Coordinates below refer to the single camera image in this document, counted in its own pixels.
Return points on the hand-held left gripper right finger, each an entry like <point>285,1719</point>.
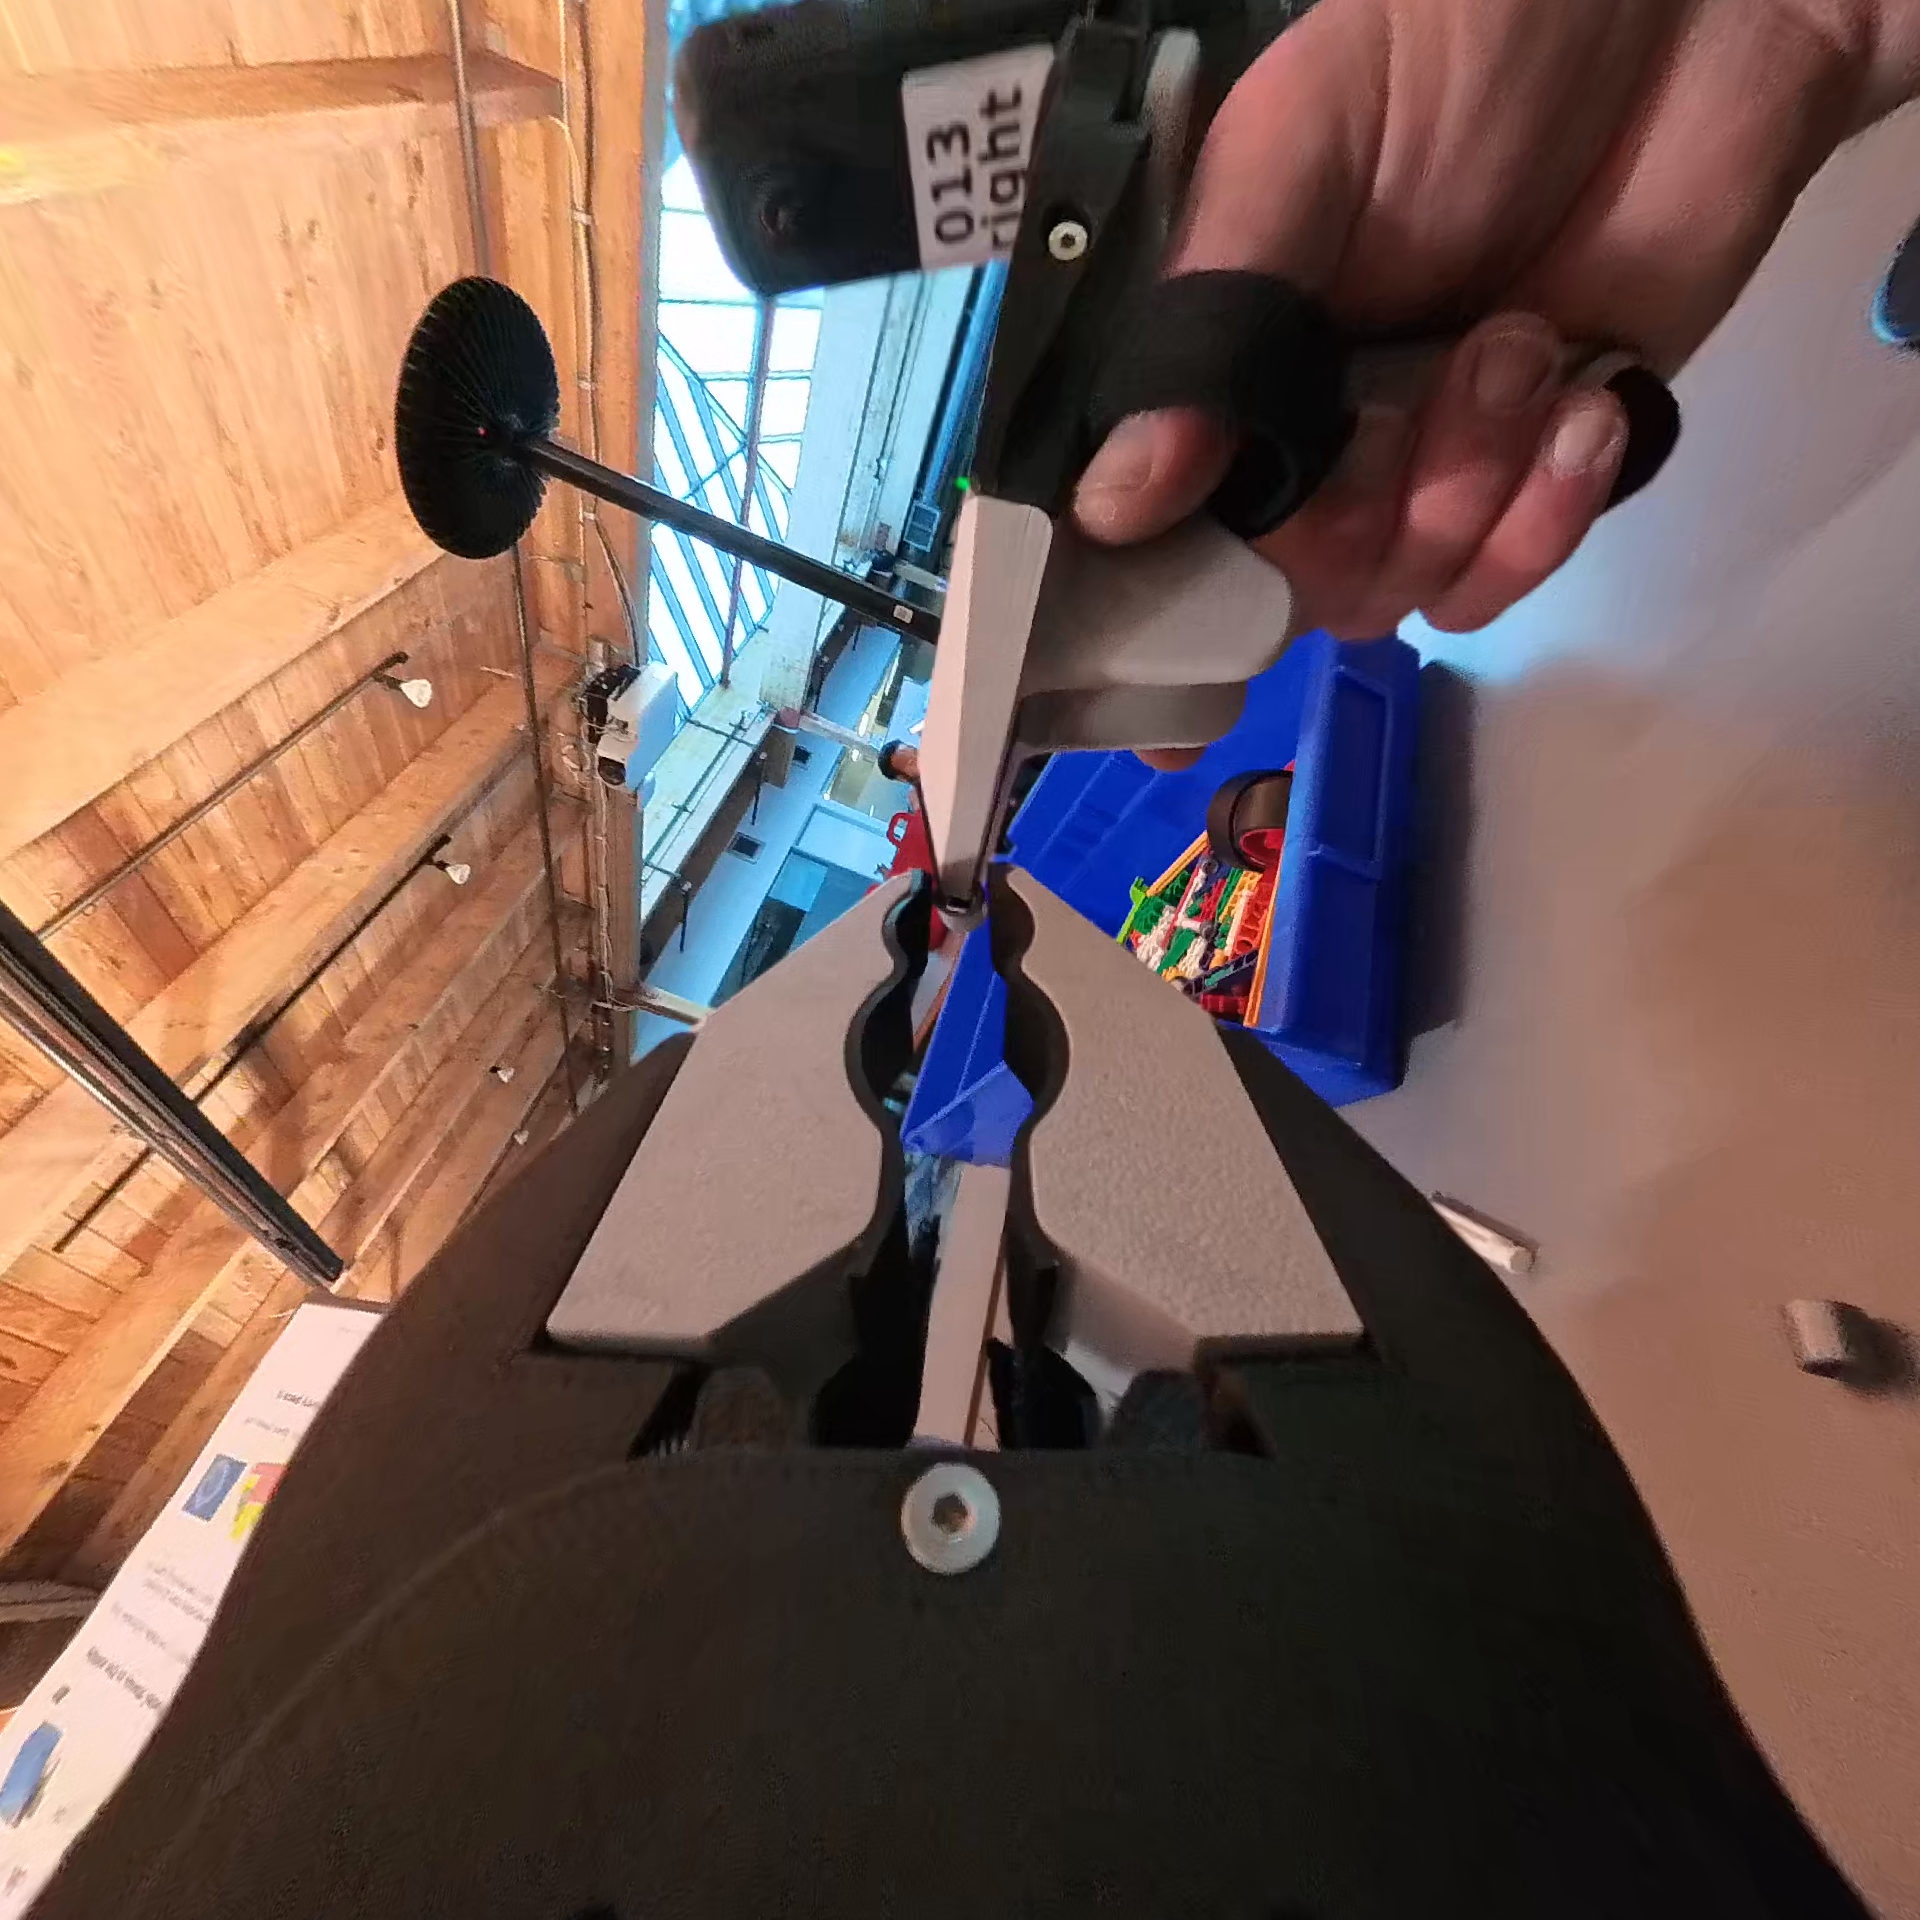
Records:
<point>1184,1185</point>

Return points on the red tote bag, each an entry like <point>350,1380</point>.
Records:
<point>906,862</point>

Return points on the black pleated disc on pole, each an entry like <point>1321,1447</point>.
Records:
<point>481,421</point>

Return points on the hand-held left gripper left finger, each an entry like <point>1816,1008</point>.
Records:
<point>734,1185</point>

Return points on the printed instruction sheet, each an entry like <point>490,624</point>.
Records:
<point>195,1575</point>

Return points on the white plastic rod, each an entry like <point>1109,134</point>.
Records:
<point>1477,1233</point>

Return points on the blue plastic bin white tag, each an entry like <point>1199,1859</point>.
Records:
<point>1350,901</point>

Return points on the pile of colourful construction pieces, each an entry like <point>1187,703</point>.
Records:
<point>1200,931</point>

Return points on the white ceiling device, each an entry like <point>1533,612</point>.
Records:
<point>630,728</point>

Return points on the black toy wheel red hub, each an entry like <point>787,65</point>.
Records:
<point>1243,822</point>

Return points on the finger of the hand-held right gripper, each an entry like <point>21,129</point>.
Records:
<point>983,676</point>

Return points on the black ceiling rail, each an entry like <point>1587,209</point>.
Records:
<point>166,1095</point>

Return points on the dark oval object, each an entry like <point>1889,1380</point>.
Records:
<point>1902,293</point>

